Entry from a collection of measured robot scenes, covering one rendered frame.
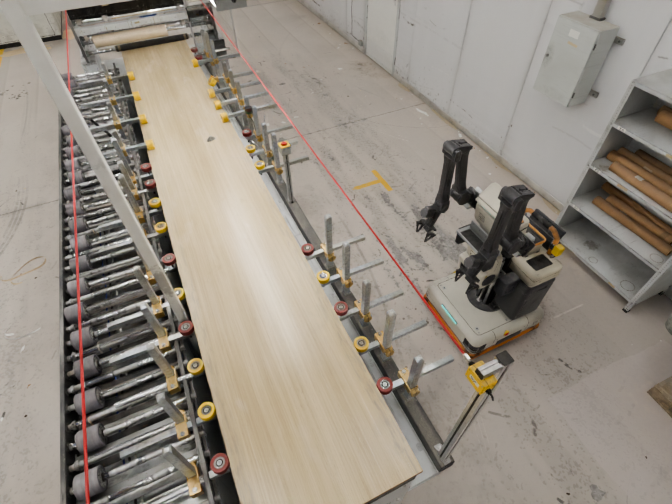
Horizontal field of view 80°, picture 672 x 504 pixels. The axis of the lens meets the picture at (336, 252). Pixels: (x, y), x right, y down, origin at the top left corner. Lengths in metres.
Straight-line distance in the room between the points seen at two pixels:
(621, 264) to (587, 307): 0.52
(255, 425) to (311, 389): 0.30
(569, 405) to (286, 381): 2.06
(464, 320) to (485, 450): 0.85
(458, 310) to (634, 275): 1.64
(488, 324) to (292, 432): 1.71
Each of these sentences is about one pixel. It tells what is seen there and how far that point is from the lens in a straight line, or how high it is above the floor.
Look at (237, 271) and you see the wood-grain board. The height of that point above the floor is 0.90.
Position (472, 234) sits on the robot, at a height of 1.04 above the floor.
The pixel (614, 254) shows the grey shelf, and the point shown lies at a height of 0.14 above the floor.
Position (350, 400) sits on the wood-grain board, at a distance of 2.05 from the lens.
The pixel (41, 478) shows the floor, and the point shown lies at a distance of 3.44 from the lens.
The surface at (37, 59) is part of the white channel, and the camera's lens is 1.63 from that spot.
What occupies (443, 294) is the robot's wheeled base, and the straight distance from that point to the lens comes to 3.20.
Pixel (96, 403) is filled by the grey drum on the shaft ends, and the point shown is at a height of 0.83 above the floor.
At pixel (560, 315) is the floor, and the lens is 3.77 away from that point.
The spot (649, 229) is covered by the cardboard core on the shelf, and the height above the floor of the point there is 0.57.
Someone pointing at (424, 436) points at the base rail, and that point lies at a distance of 2.24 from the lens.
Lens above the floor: 2.81
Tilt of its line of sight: 48 degrees down
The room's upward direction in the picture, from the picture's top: 1 degrees counter-clockwise
